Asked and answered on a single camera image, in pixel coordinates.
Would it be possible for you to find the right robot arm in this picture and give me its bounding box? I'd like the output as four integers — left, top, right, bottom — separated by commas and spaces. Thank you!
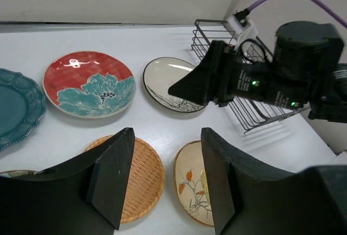
168, 21, 346, 123

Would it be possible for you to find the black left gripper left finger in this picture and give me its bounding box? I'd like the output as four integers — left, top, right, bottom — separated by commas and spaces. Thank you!
1, 128, 135, 234

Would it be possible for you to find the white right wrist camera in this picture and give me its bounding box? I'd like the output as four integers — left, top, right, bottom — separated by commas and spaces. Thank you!
226, 9, 258, 48

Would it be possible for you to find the woven bamboo plate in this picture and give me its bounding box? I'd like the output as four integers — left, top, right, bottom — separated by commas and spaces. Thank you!
85, 135, 165, 229

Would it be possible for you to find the pale green glass plate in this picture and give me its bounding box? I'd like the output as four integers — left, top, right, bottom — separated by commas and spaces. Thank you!
0, 170, 38, 178

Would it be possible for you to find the beige plate bird painting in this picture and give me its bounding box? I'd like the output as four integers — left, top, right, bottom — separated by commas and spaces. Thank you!
173, 141, 214, 227

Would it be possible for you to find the teal scalloped plate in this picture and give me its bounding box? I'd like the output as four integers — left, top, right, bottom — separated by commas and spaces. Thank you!
1, 68, 47, 151

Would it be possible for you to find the black wire dish rack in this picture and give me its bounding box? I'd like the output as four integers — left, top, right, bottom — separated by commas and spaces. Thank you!
191, 19, 307, 133

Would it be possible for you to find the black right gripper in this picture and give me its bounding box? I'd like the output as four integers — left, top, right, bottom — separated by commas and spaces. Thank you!
168, 21, 346, 123

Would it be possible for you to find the red plate teal flower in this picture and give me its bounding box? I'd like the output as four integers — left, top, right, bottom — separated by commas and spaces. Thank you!
42, 51, 136, 119

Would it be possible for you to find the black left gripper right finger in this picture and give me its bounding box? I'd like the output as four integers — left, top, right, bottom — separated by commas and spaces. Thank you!
201, 128, 346, 234

